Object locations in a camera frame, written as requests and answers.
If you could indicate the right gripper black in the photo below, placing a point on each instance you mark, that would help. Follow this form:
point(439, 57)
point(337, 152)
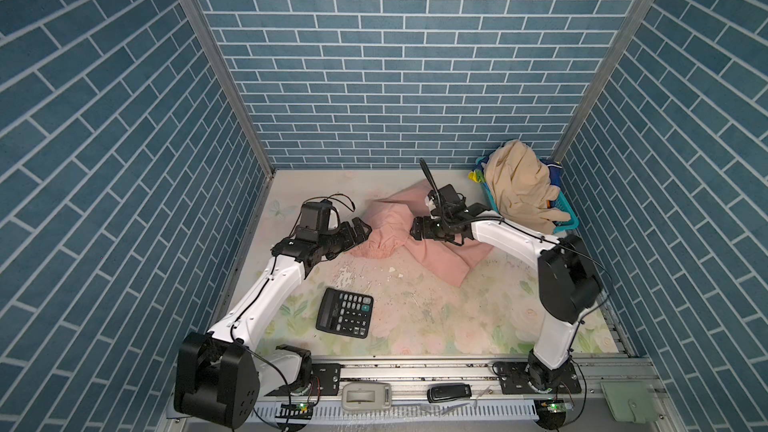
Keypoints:
point(424, 232)

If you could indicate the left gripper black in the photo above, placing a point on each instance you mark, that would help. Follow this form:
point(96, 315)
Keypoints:
point(347, 237)

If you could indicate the pink shorts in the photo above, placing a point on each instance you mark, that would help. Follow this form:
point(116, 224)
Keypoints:
point(400, 222)

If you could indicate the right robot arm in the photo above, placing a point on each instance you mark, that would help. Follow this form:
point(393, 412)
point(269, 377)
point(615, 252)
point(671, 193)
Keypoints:
point(568, 280)

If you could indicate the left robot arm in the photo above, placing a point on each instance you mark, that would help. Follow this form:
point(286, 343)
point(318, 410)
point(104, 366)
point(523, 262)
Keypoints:
point(220, 376)

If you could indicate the beige shorts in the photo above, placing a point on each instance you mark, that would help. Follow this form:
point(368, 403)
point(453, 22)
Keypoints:
point(520, 186)

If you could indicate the multicolour cloth in basket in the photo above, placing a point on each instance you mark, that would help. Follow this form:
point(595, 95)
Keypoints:
point(477, 174)

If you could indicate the black desk calculator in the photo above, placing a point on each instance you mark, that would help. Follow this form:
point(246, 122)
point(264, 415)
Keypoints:
point(345, 313)

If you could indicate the black car key fob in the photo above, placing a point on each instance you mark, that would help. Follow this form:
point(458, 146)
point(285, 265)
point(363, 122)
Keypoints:
point(448, 392)

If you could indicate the beige plastic holder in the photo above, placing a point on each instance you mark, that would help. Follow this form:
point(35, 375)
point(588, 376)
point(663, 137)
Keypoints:
point(371, 396)

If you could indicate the left circuit board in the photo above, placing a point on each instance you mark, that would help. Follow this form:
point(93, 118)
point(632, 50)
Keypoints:
point(294, 412)

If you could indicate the circuit board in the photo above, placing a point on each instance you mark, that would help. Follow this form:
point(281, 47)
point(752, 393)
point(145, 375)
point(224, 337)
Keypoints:
point(552, 406)
point(294, 412)

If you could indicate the right circuit board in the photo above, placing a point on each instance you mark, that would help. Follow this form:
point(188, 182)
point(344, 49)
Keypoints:
point(552, 406)

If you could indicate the green leather wallet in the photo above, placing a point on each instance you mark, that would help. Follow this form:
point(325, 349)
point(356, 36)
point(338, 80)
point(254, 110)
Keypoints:
point(630, 402)

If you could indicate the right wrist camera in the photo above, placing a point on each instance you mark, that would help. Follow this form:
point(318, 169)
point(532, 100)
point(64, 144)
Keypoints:
point(445, 200)

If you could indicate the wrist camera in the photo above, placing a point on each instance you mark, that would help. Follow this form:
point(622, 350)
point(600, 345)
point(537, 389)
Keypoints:
point(314, 220)
point(445, 200)

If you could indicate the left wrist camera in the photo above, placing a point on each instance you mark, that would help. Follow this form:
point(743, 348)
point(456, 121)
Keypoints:
point(314, 220)

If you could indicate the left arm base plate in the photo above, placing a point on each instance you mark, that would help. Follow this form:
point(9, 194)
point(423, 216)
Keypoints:
point(321, 379)

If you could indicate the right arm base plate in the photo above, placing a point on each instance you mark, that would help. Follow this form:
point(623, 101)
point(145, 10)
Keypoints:
point(524, 378)

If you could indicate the white slotted cable duct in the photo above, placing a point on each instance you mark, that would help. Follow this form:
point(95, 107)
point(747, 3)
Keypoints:
point(332, 413)

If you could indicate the aluminium front rail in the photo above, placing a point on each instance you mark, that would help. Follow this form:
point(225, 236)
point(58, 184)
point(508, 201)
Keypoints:
point(410, 377)

